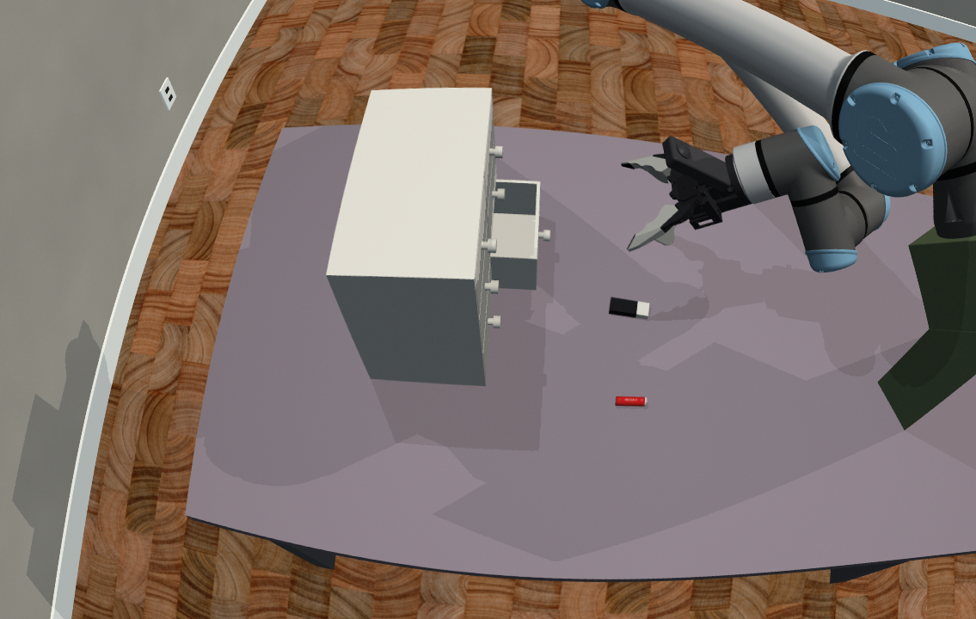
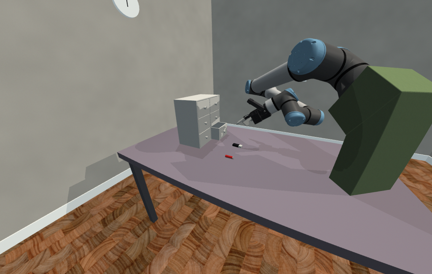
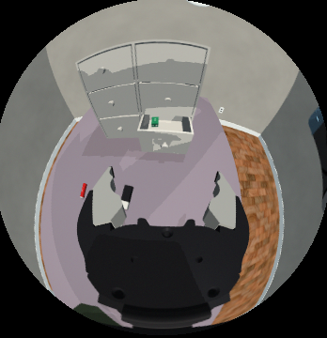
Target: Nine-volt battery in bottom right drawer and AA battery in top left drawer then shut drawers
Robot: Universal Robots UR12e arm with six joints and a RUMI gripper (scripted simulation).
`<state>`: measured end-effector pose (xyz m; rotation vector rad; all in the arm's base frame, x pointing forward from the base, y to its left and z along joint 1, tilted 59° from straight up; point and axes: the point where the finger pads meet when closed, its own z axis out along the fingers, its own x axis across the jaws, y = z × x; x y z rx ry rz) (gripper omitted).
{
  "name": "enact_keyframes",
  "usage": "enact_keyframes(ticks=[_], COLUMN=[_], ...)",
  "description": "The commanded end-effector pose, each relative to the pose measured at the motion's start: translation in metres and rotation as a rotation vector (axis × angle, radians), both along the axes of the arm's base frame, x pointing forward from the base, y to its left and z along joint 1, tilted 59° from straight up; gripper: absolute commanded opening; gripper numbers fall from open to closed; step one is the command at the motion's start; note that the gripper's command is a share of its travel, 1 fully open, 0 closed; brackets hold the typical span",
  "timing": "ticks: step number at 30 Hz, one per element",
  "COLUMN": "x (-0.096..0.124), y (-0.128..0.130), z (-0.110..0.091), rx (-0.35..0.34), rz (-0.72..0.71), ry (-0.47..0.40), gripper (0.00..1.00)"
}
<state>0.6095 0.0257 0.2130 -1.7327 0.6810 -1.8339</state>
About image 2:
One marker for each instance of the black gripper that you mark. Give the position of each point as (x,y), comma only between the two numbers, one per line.
(256,116)

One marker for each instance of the white drawer with knob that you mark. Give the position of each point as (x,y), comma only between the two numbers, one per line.
(214,103)
(203,107)

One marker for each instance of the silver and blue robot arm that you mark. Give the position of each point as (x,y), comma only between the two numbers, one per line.
(309,59)

